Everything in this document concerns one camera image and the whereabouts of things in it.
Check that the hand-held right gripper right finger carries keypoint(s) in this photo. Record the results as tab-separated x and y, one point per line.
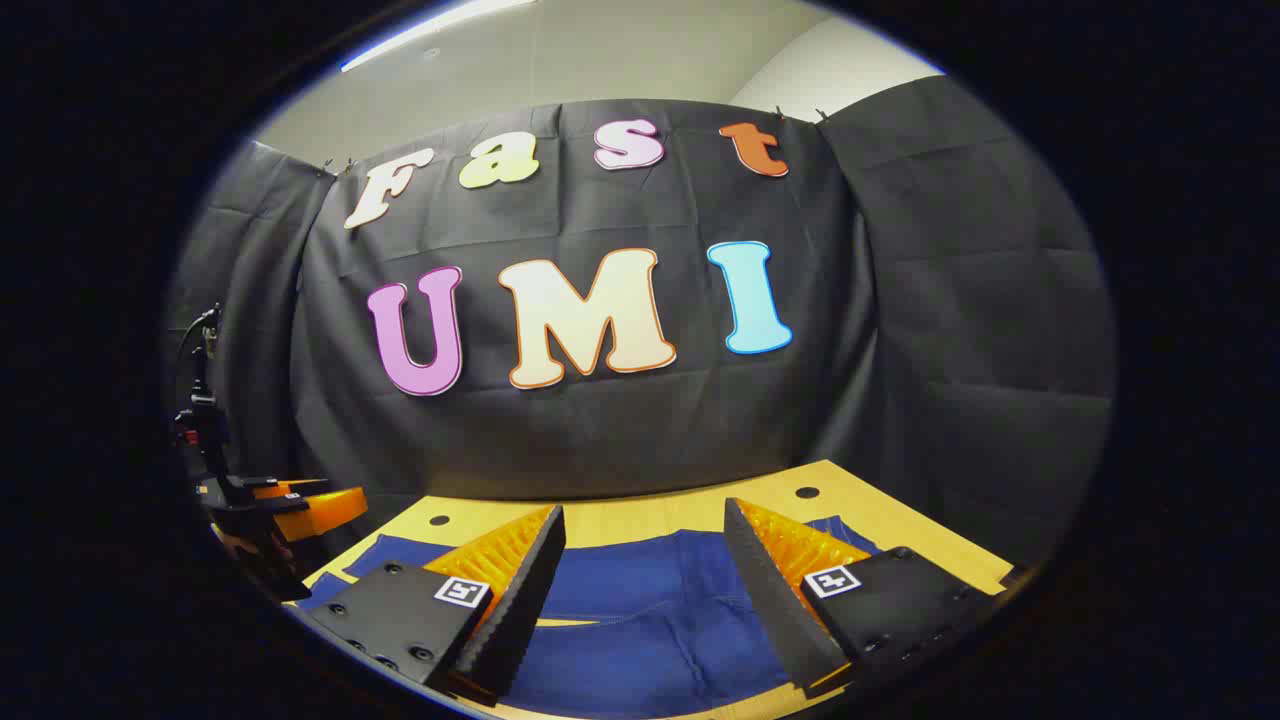
770	600

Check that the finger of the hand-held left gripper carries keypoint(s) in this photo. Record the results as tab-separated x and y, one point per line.
320	510

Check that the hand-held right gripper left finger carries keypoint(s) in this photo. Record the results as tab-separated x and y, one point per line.
525	600

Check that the blue denim jeans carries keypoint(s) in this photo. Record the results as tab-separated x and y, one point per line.
650	610

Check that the black backdrop cloth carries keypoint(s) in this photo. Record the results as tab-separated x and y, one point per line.
700	420

